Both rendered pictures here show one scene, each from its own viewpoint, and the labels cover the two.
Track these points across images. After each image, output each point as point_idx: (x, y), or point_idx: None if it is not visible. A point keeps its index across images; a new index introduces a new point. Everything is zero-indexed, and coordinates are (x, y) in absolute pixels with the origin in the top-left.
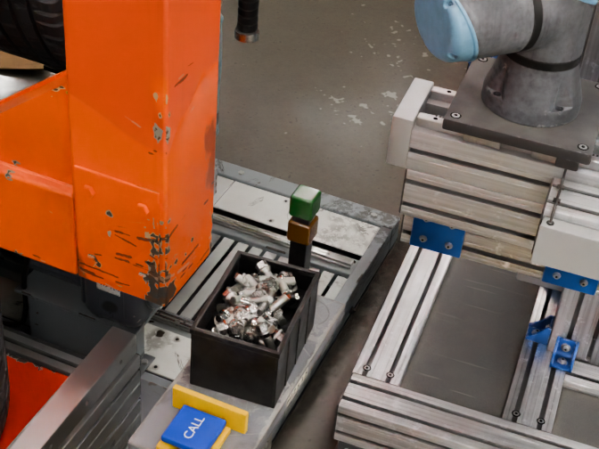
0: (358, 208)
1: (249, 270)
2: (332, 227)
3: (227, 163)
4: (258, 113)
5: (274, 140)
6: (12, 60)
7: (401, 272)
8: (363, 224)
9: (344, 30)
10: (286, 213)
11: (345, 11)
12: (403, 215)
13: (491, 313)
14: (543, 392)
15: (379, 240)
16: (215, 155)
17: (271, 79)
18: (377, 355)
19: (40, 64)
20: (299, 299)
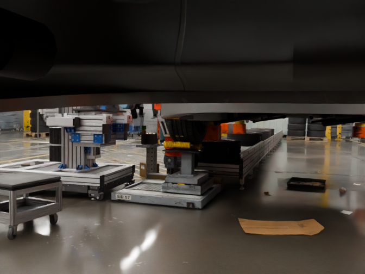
0: (122, 192)
1: (151, 137)
2: (130, 191)
3: (159, 196)
4: (152, 217)
5: (145, 213)
6: (254, 222)
7: (119, 169)
8: (121, 191)
9: (109, 242)
10: (142, 192)
11: (106, 251)
12: (127, 135)
13: (102, 169)
14: (99, 164)
15: (118, 190)
16: (165, 210)
17: (148, 225)
18: (127, 166)
19: (241, 220)
20: None
